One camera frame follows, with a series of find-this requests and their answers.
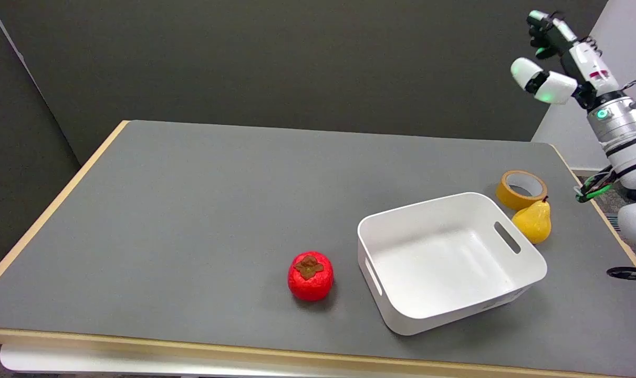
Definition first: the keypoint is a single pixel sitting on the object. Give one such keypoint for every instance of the yellow tape roll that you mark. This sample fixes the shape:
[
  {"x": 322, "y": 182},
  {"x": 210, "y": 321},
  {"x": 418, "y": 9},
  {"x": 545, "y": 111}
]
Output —
[{"x": 518, "y": 195}]

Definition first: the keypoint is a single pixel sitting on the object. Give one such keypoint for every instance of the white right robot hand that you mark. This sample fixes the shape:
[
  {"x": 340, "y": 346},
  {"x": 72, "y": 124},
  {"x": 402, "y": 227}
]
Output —
[{"x": 580, "y": 58}]

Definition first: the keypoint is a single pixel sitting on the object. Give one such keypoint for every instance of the white plastic bin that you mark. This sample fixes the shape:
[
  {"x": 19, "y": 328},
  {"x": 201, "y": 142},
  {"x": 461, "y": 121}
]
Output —
[{"x": 449, "y": 262}]

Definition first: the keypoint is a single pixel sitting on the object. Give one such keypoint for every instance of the yellow toy pear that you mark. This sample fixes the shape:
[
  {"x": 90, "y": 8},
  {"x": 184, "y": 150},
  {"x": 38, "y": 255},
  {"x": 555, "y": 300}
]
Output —
[{"x": 534, "y": 222}]

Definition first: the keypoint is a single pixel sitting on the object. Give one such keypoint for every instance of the red toy persimmon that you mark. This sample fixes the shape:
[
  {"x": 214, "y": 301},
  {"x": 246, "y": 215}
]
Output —
[{"x": 311, "y": 276}]

